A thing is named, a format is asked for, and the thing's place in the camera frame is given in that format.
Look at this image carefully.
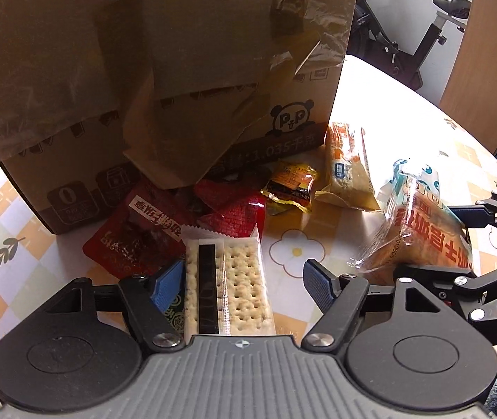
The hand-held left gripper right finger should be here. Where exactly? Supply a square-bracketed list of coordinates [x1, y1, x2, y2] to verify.
[302, 259, 447, 351]

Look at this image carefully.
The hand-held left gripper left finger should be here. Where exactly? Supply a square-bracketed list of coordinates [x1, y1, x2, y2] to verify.
[45, 259, 187, 351]

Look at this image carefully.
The clear toast bread packet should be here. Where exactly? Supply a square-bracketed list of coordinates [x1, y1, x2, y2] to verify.
[349, 159, 476, 273]

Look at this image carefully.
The large red snack packet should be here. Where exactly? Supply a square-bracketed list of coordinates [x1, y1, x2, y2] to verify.
[82, 181, 201, 280]

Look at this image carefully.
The clear cracker packet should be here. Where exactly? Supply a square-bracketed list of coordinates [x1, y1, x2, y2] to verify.
[161, 225, 275, 338]

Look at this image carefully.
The small red snack packet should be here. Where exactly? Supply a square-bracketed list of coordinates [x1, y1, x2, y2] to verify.
[194, 178, 253, 210]
[198, 196, 269, 240]

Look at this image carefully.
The orange white bread packet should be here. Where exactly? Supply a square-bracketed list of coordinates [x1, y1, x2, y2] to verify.
[316, 122, 384, 212]

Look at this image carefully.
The brown cardboard box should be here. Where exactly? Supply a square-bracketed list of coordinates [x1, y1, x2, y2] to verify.
[0, 0, 358, 236]

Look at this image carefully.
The yellow black snack packet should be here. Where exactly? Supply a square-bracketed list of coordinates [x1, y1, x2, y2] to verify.
[261, 161, 319, 215]

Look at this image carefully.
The black exercise bike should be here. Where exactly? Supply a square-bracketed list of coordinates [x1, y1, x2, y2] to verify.
[347, 0, 472, 92]

